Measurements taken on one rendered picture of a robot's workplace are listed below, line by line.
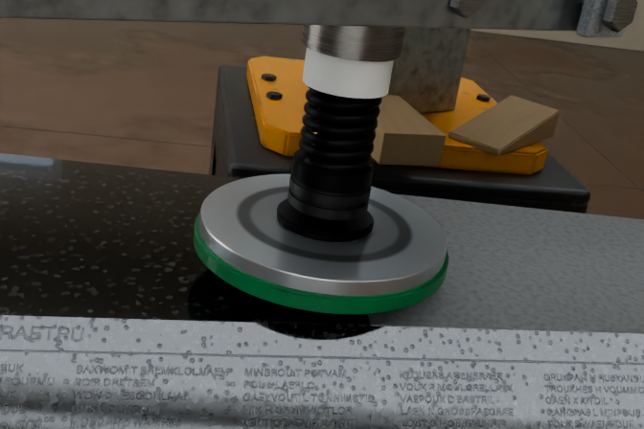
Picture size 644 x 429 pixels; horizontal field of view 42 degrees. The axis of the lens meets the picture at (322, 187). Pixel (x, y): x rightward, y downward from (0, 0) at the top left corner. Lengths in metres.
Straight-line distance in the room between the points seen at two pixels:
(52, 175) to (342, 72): 0.38
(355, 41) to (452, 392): 0.29
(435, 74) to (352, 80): 0.89
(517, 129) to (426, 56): 0.20
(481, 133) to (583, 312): 0.69
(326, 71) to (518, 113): 0.90
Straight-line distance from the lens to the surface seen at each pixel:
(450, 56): 1.55
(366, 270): 0.66
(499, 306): 0.77
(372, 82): 0.66
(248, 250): 0.66
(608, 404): 0.77
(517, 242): 0.90
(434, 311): 0.73
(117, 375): 0.66
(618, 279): 0.89
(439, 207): 0.95
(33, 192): 0.88
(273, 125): 1.36
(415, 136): 1.26
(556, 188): 1.44
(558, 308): 0.79
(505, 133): 1.45
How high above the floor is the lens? 1.20
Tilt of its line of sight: 22 degrees down
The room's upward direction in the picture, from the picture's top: 8 degrees clockwise
